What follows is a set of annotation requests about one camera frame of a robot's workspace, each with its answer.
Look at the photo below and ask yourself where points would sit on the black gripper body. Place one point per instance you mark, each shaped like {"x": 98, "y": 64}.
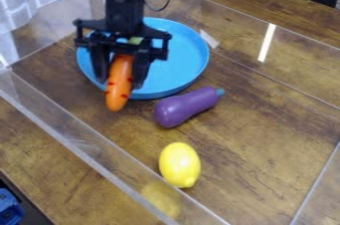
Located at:
{"x": 122, "y": 32}

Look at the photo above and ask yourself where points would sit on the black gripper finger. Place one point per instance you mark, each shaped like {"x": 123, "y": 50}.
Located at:
{"x": 142, "y": 66}
{"x": 101, "y": 62}

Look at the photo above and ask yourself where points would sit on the orange toy carrot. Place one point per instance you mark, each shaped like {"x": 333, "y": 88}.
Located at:
{"x": 121, "y": 81}

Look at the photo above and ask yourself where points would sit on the blue plastic plate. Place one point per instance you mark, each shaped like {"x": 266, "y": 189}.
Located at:
{"x": 173, "y": 74}

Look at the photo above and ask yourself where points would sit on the purple toy eggplant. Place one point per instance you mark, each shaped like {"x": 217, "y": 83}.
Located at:
{"x": 177, "y": 109}

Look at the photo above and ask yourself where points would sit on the yellow toy lemon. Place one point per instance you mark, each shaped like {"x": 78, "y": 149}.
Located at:
{"x": 179, "y": 164}

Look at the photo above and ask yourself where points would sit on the blue object at corner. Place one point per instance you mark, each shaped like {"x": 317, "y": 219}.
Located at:
{"x": 11, "y": 209}

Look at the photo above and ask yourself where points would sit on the clear acrylic enclosure wall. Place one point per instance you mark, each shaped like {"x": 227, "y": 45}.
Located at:
{"x": 86, "y": 163}

